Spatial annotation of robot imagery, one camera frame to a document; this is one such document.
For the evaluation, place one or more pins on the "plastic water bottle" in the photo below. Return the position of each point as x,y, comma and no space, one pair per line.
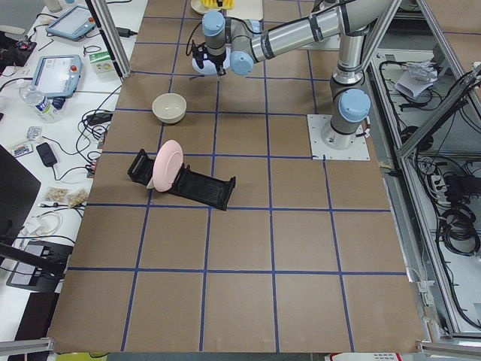
39,103

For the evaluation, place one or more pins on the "cream plate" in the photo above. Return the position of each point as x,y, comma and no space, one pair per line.
198,7

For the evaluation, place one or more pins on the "teach pendant far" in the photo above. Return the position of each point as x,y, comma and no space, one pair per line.
72,25

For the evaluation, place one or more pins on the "white rectangular tray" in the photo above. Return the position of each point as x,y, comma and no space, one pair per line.
247,10

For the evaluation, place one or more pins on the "blue plate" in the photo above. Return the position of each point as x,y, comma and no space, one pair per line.
209,68

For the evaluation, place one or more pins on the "black power adapter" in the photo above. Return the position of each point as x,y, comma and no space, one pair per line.
125,32

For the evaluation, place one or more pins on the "green white carton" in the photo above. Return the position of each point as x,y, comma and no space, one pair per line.
101,62

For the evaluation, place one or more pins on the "crumpled paper sheets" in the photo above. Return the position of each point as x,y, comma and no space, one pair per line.
417,77

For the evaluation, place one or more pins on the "sliced toy bread loaf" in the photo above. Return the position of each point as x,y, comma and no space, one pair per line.
219,4

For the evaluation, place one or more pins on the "teach pendant near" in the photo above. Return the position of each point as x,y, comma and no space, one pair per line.
58,76

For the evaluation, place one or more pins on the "aluminium frame post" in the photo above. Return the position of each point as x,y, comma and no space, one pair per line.
106,26

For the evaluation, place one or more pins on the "teach pendant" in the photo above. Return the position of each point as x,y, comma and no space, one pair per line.
58,76
72,25

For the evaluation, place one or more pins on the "black dish rack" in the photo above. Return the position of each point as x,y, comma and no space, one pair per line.
188,184

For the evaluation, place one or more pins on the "black monitor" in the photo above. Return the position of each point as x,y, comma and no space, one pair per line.
19,190

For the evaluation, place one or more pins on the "cream bowl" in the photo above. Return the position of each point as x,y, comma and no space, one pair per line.
169,108

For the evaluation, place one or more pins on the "black smartphone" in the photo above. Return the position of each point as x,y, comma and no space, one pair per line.
46,154

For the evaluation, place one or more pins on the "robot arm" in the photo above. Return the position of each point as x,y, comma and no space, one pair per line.
239,44

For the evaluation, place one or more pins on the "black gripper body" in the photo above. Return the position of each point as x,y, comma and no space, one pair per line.
217,60

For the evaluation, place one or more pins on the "brown paper table mat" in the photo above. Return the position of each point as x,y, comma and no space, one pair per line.
305,258

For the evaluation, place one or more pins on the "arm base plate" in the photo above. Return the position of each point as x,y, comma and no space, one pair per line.
326,144

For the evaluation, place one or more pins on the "pink plate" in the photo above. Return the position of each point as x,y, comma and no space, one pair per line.
167,165

